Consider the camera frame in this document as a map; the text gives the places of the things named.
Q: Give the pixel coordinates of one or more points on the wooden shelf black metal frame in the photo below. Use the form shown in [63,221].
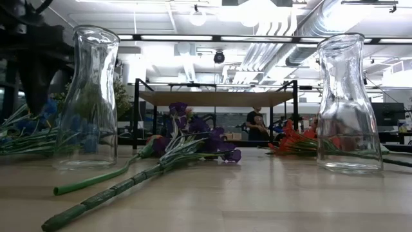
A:
[215,98]

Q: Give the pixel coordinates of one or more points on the person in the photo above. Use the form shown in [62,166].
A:
[254,129]

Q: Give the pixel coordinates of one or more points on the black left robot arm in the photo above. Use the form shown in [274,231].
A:
[19,13]

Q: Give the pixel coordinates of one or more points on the purple artificial flower bunch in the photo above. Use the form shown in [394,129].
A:
[198,126]

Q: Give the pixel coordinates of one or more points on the blue artificial flower bunch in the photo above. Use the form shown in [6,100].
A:
[50,108]

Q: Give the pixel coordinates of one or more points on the silver ventilation duct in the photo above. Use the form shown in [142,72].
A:
[309,29]

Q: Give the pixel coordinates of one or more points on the red artificial flower bunch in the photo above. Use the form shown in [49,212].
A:
[289,141]

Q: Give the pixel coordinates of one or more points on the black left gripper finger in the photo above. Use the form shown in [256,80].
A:
[37,90]

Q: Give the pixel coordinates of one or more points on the round white ceiling lamp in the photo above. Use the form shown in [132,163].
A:
[197,18]

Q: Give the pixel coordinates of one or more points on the black ceiling camera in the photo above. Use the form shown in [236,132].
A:
[219,57]

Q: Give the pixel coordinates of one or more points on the clear glass vase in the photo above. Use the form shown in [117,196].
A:
[106,129]
[363,96]

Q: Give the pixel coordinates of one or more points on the maroon artificial tulip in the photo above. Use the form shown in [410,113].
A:
[386,149]

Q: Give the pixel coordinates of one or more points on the green potted plant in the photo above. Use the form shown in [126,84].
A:
[124,100]

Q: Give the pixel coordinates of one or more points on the long LED light bar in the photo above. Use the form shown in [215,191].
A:
[177,37]

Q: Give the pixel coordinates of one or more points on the black computer monitor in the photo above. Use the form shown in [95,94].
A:
[387,114]

